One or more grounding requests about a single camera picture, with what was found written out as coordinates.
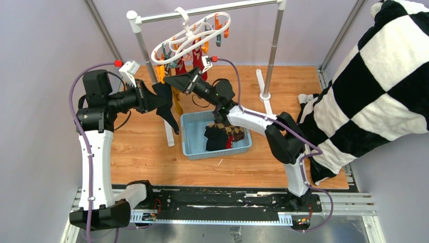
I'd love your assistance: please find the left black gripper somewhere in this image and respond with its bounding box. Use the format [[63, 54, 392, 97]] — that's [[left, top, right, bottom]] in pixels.
[[106, 78, 166, 114]]

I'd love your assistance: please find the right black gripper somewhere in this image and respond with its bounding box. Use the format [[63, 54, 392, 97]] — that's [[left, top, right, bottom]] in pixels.
[[164, 66, 220, 107]]

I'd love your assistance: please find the black sock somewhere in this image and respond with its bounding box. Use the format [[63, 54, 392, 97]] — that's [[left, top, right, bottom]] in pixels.
[[204, 127, 229, 151], [152, 83, 180, 135]]

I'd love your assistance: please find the light blue plastic basket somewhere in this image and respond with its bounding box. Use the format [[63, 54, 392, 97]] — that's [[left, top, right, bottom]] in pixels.
[[181, 111, 252, 160]]

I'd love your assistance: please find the brown argyle sock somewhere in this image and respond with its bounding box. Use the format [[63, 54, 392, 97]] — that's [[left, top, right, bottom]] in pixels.
[[208, 123, 245, 142]]

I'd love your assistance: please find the red snowflake christmas sock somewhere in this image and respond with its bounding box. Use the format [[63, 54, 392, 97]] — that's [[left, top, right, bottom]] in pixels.
[[226, 136, 234, 149]]

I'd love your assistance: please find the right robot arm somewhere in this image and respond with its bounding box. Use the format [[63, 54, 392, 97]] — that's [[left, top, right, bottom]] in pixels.
[[163, 67, 311, 212]]

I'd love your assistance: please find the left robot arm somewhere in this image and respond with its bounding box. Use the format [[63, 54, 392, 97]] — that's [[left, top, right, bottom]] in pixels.
[[69, 69, 166, 231]]

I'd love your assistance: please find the white round sock hanger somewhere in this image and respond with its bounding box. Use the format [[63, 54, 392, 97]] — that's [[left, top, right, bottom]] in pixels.
[[150, 7, 231, 65]]

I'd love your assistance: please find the mustard yellow sock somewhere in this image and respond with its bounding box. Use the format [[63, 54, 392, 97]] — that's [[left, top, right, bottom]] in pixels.
[[156, 65, 183, 115]]

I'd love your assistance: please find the white grey drying rack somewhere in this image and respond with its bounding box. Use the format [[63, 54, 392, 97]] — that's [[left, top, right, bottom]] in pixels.
[[126, 0, 289, 147]]

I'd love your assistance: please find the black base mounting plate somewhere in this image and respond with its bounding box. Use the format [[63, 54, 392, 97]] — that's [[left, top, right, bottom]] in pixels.
[[131, 186, 322, 225]]

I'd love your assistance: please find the black white checkered blanket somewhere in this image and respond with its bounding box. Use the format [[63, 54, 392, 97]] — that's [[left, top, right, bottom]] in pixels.
[[297, 1, 428, 184]]

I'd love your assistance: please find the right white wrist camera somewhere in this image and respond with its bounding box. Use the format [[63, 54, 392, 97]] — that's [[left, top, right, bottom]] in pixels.
[[201, 56, 213, 74]]

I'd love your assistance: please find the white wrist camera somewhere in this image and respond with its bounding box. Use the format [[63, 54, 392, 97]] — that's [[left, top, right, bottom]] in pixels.
[[119, 60, 141, 88], [201, 56, 213, 74]]

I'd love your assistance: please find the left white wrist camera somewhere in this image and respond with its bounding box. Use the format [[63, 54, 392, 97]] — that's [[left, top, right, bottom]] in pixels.
[[119, 60, 141, 88]]

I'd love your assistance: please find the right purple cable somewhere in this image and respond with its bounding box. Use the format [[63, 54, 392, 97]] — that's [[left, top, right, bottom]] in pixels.
[[211, 56, 334, 233]]

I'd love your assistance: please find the aluminium frame rail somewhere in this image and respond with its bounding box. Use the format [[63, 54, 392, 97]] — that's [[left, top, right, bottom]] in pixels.
[[60, 187, 386, 243]]

